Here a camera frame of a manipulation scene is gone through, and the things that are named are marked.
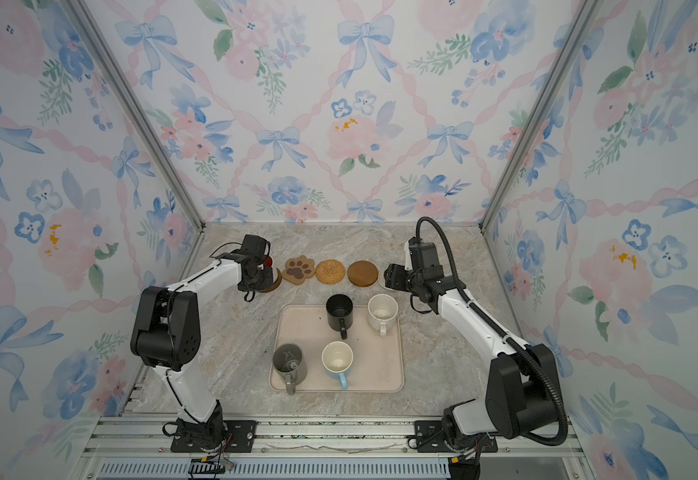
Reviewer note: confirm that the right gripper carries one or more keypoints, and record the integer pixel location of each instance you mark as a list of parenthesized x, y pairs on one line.
[(394, 278)]

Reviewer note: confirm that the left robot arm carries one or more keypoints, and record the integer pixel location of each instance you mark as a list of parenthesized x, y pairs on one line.
[(166, 337)]

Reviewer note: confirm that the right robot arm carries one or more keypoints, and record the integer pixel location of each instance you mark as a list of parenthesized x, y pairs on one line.
[(522, 395)]

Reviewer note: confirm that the cork paw print coaster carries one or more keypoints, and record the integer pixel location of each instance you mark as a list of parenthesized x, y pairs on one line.
[(298, 269)]

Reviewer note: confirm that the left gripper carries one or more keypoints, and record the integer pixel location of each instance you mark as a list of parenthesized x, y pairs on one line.
[(268, 282)]

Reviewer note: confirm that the dark glossy wooden round coaster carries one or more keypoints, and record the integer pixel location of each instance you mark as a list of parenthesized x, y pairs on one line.
[(277, 280)]

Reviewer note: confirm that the woven rattan round coaster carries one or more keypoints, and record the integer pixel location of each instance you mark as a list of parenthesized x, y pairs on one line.
[(330, 272)]

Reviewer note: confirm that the aluminium frame post left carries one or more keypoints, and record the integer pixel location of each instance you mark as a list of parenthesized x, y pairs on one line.
[(83, 20)]

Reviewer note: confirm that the aluminium frame post right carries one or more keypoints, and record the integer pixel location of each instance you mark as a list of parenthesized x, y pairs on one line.
[(579, 29)]

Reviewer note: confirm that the white mug blue handle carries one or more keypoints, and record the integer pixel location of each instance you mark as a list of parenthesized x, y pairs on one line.
[(337, 359)]

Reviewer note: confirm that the beige serving tray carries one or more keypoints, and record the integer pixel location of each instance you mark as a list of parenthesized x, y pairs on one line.
[(377, 366)]

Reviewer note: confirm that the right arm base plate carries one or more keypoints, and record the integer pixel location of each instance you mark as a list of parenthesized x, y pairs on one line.
[(433, 436)]

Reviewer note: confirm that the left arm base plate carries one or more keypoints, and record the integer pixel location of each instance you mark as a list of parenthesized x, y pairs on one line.
[(239, 436)]

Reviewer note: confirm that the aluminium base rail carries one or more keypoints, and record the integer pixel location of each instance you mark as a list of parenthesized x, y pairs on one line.
[(319, 447)]

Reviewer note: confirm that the grey glass mug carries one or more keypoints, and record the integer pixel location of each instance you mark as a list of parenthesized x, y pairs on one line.
[(289, 363)]

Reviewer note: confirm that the cream white mug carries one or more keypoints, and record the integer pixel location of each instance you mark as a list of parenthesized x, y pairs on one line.
[(382, 313)]

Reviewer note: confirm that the plain round wooden coaster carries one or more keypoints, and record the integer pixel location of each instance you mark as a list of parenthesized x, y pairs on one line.
[(362, 273)]

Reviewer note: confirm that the aluminium frame post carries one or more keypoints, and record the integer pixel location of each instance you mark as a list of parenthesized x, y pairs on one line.
[(83, 20), (579, 29)]

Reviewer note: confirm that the black mug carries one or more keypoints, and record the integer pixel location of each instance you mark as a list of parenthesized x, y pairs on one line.
[(339, 309)]

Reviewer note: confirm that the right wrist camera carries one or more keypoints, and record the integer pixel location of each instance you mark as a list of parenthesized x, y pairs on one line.
[(421, 254)]

